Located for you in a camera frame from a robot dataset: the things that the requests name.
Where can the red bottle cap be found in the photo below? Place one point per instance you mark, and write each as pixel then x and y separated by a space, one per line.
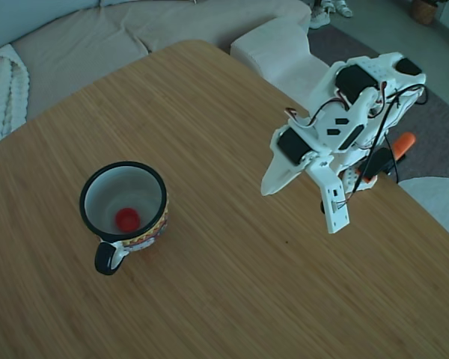
pixel 127 218

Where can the white upholstered footstool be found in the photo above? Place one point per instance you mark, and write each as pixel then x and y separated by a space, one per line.
pixel 280 56

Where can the white sneaker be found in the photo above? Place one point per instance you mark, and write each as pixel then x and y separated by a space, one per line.
pixel 344 10
pixel 318 18

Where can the grey rug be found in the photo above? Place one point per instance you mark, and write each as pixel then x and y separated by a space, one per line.
pixel 434 123

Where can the white cushioned seat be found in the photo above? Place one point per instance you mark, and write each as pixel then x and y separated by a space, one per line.
pixel 441 202

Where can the enamel mug with black rim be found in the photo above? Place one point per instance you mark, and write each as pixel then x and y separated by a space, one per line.
pixel 108 194

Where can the brown woven basket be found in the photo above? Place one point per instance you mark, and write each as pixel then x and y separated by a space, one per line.
pixel 423 13

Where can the beige sofa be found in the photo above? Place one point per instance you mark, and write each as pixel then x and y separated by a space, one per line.
pixel 78 48

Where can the white knitted blanket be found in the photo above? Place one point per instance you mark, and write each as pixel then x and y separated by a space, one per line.
pixel 3 97

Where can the flat white camera mount plate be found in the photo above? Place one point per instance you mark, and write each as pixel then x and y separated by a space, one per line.
pixel 336 217

